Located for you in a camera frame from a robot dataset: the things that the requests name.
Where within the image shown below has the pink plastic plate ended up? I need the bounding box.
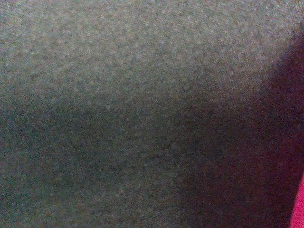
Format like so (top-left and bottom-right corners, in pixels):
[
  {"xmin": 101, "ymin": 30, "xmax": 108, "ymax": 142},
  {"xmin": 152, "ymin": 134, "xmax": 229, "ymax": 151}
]
[{"xmin": 289, "ymin": 175, "xmax": 304, "ymax": 228}]

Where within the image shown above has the black tablecloth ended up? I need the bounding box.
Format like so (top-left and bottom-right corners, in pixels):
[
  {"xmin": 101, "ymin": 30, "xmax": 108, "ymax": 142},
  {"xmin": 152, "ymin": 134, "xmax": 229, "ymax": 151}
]
[{"xmin": 0, "ymin": 0, "xmax": 304, "ymax": 228}]

